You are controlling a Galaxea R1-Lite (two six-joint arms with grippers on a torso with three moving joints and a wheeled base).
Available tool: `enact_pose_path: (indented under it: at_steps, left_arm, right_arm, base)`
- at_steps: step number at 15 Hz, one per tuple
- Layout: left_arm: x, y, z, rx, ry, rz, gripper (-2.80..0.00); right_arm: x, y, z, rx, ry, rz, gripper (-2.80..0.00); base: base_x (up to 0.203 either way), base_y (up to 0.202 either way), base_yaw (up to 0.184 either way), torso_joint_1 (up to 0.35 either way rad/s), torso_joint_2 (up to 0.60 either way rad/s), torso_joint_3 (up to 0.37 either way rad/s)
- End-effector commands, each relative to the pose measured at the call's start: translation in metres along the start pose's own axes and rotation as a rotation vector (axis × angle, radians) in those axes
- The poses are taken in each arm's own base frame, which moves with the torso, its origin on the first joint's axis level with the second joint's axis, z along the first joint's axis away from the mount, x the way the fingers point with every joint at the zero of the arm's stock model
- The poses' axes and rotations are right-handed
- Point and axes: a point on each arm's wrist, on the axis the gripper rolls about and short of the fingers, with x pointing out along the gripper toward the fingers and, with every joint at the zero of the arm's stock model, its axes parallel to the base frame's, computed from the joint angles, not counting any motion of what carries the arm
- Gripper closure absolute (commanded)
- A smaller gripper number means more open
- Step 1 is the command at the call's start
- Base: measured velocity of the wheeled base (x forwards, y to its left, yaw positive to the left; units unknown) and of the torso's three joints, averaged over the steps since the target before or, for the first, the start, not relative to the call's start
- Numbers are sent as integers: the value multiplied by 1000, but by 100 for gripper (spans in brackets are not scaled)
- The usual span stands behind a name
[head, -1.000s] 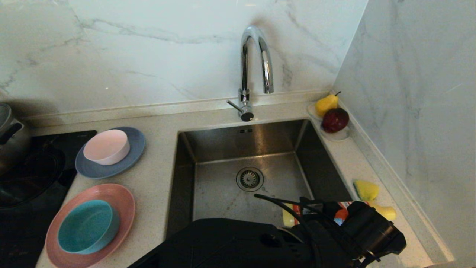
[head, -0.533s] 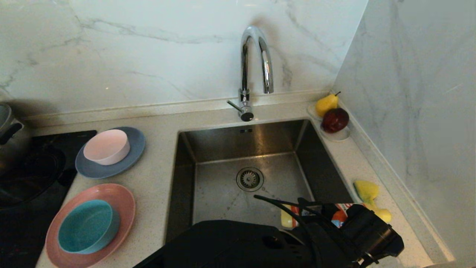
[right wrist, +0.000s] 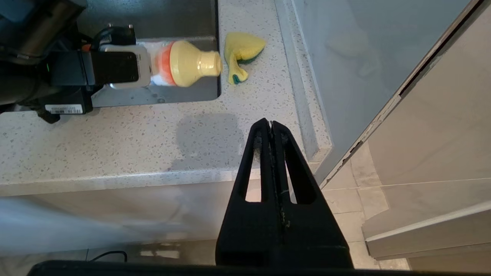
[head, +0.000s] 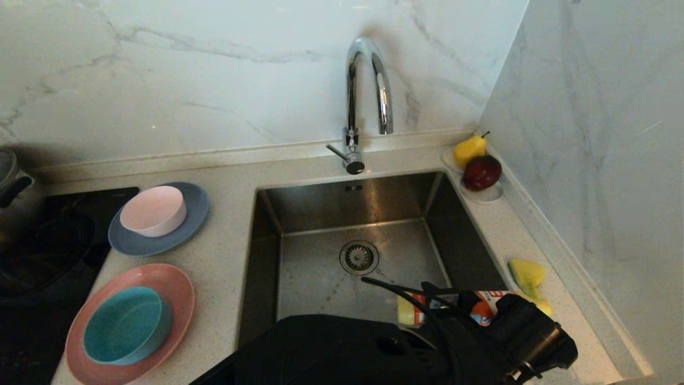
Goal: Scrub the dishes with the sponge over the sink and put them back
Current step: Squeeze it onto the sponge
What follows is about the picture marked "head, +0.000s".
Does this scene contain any yellow pear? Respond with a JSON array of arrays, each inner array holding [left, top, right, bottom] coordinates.
[[453, 131, 491, 168]]

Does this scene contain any black induction cooktop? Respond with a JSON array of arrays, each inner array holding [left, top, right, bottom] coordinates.
[[0, 187, 139, 385]]

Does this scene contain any orange dish soap bottle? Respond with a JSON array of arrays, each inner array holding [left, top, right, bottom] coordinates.
[[397, 290, 514, 328]]

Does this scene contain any chrome gooseneck faucet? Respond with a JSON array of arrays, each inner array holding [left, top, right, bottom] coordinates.
[[327, 36, 394, 175]]

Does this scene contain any dark red apple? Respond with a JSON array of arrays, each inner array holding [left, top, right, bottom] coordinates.
[[463, 155, 503, 192]]

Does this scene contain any round metal drain strainer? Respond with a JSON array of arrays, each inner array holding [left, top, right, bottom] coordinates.
[[339, 240, 380, 276]]

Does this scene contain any pink plate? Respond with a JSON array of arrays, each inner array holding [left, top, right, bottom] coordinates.
[[64, 264, 195, 385]]

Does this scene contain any metal pot black handle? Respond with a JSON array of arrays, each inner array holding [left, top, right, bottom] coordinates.
[[0, 148, 46, 249]]

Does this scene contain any teal bowl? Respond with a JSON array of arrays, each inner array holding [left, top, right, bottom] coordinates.
[[82, 287, 173, 366]]

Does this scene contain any pale pink bowl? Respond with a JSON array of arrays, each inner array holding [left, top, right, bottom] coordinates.
[[119, 186, 188, 237]]

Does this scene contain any blue grey plate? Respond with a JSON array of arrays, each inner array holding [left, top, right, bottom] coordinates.
[[107, 182, 210, 258]]

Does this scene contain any stainless steel sink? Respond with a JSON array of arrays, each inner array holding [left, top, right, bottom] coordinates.
[[237, 171, 511, 353]]

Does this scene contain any small white dish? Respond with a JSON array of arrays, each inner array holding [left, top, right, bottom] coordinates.
[[442, 148, 504, 204]]

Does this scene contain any yellow green sponge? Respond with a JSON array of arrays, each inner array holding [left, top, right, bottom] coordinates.
[[508, 259, 554, 316]]

